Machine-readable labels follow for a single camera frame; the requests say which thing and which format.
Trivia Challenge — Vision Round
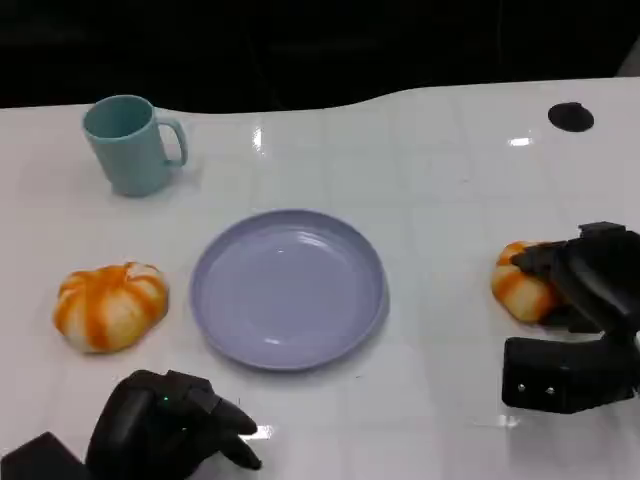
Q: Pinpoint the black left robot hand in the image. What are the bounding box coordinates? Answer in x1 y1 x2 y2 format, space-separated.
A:
85 368 264 480

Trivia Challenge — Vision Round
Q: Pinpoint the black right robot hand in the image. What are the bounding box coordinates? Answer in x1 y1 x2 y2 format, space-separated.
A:
509 222 640 391

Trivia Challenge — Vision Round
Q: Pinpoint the orange and white bread roll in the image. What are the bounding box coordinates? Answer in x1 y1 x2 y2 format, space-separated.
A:
53 261 170 355
491 240 564 324

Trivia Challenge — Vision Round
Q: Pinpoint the black round table grommet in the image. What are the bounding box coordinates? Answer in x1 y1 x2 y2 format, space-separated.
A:
547 101 596 134

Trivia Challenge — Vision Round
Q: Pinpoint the lilac plate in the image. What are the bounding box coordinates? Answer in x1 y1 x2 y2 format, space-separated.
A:
188 208 389 374

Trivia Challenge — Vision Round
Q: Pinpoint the pale green mug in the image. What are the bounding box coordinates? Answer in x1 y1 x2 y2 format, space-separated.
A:
82 95 189 198

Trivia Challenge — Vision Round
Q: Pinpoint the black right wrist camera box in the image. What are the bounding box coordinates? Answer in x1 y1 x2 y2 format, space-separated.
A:
501 336 640 416

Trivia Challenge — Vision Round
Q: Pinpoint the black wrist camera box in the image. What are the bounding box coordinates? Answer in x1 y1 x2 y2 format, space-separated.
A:
501 336 640 416
0 432 90 480

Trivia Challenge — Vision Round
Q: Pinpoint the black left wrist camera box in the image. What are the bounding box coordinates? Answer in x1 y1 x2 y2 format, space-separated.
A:
0 432 90 480

